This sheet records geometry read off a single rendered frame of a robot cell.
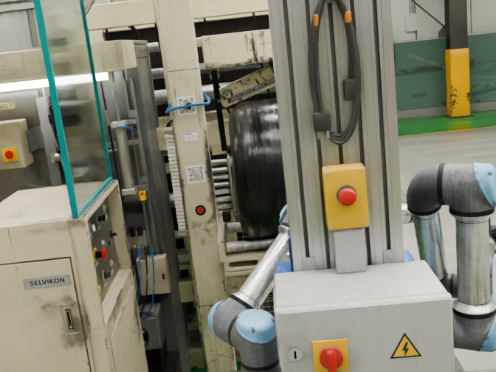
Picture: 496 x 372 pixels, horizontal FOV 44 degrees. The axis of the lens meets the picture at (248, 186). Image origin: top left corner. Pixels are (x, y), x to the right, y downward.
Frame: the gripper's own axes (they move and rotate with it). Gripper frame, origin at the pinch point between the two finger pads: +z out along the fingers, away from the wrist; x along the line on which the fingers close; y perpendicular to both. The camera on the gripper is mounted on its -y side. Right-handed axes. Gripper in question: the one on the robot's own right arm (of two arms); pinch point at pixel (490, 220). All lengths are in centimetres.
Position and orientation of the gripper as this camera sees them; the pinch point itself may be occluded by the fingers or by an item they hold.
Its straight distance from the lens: 224.7
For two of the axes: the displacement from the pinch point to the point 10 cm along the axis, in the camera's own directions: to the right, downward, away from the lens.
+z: 4.6, -2.5, 8.5
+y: 2.3, 9.6, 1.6
